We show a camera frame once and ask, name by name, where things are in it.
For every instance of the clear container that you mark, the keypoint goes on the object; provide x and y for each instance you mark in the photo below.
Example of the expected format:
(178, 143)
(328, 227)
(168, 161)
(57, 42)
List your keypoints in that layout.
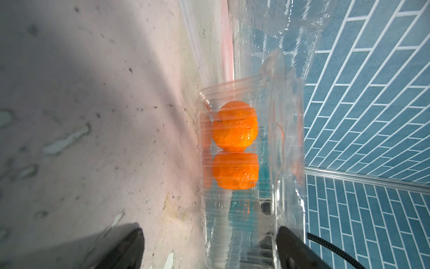
(247, 196)
(261, 27)

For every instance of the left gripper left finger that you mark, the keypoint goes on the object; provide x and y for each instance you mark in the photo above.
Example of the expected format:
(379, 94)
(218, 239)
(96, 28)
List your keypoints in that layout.
(128, 254)

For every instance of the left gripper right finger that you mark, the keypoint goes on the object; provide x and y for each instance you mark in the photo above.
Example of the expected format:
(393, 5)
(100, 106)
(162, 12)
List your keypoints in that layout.
(294, 253)

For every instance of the orange pair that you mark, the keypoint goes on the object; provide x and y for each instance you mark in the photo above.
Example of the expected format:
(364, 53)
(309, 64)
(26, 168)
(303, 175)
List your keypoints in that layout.
(234, 129)

